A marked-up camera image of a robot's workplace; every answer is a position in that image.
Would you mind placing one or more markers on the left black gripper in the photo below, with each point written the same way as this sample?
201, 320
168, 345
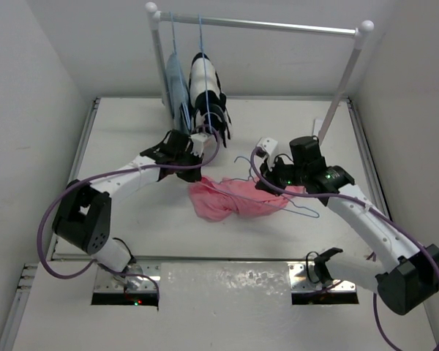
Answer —
192, 176

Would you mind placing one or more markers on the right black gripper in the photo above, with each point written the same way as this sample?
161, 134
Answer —
269, 174

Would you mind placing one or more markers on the pink t shirt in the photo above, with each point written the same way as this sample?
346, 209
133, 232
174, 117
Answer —
227, 201

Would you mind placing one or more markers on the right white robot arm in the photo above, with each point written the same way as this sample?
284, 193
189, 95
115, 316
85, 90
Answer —
405, 274

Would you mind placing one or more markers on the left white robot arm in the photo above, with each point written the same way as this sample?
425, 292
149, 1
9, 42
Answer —
84, 214

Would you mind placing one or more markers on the blue hanger with striped garment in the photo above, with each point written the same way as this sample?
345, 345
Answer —
202, 44

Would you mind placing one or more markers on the black and white hanging garment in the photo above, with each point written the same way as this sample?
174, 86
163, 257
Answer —
205, 84

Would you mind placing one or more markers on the light blue hanging garment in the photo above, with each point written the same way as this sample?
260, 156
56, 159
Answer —
178, 94

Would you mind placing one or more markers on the white clothes rack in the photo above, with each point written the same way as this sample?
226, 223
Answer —
359, 35

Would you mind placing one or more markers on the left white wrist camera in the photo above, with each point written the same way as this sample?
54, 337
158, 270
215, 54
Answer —
199, 141

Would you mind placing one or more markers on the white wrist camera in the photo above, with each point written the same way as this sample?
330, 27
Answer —
199, 141
267, 148

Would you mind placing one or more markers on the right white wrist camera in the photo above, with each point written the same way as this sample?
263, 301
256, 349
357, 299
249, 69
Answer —
267, 148

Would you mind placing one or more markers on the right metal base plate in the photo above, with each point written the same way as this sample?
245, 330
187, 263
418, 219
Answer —
299, 282

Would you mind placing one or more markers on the metal base plate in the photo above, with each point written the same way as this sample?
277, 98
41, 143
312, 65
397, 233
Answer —
137, 282
299, 282

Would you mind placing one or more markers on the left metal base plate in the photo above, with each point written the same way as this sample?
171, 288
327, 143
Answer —
137, 282

